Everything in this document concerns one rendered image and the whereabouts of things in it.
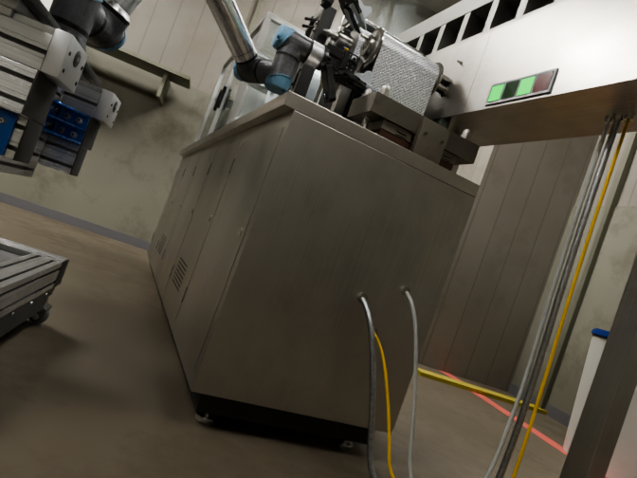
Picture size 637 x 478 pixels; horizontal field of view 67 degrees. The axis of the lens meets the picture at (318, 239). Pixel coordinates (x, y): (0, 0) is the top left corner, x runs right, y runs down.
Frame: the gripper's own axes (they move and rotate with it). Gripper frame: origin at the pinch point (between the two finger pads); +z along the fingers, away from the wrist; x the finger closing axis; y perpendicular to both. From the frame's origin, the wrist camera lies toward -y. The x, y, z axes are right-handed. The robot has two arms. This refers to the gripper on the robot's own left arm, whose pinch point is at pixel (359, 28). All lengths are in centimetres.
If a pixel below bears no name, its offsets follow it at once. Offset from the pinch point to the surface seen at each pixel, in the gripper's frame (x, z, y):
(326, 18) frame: 27.6, -10.2, 5.1
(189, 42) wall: 335, -75, 27
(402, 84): -5.8, 22.4, 3.3
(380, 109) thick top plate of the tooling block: -25.5, 23.7, -19.1
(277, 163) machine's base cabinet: -31, 22, -56
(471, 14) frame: 3.1, 12.9, 47.7
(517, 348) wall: 139, 264, 101
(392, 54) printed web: -5.7, 12.2, 4.4
